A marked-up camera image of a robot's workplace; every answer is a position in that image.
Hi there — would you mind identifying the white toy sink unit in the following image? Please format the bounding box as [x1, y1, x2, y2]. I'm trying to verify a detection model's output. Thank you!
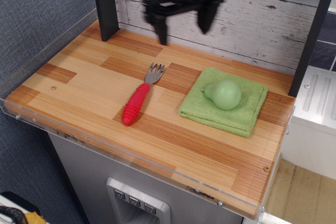
[280, 66, 335, 179]

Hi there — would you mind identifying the left dark grey post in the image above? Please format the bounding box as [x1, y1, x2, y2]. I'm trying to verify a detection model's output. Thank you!
[95, 0, 119, 41]

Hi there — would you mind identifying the folded green cloth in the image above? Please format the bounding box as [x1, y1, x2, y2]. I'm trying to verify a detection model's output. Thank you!
[179, 68, 268, 137]

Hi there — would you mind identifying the grey toy fridge cabinet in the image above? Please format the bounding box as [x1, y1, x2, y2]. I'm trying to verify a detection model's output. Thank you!
[49, 134, 243, 223]

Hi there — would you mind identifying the right dark grey post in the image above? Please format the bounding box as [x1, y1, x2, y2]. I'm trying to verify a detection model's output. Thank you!
[288, 0, 335, 97]

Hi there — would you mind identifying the yellow object at corner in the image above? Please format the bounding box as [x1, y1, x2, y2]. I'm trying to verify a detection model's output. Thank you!
[24, 212, 48, 224]

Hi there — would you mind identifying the red handled metal fork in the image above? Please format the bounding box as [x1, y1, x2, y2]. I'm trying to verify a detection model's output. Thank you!
[122, 63, 165, 126]

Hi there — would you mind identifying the dark grey post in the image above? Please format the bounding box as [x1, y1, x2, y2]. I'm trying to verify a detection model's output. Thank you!
[95, 0, 119, 41]
[288, 0, 335, 97]

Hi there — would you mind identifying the green toy pear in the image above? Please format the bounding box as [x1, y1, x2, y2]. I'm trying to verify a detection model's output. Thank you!
[202, 80, 242, 110]

